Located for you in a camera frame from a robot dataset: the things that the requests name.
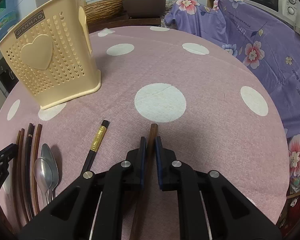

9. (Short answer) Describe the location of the dark brown chopstick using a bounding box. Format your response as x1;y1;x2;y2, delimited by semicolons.
25;123;34;220

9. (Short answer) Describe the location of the thin brown chopstick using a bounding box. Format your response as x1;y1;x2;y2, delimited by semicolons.
17;128;29;223

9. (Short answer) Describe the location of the brown wooden chopstick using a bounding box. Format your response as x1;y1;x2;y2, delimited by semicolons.
129;124;158;240

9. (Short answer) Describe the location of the steel spoon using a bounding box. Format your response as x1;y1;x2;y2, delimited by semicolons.
40;144;59;201
34;158;52;206

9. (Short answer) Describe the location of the black gold-banded chopstick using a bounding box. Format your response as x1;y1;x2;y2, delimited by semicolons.
81;120;110;175

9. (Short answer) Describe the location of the pink polka dot tablecloth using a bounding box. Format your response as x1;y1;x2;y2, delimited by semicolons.
0;25;291;240

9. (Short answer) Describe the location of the cream plastic utensil holder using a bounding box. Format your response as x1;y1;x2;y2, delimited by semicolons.
0;0;101;109

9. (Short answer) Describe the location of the dark wooden counter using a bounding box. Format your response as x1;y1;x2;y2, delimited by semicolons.
88;14;161;33

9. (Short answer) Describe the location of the purple floral cloth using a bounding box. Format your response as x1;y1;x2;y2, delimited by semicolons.
164;0;300;177

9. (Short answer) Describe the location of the woven brown basin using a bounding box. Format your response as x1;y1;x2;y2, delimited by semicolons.
84;0;123;25

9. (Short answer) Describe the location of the white brown rice cooker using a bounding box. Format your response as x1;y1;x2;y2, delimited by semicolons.
122;0;166;18

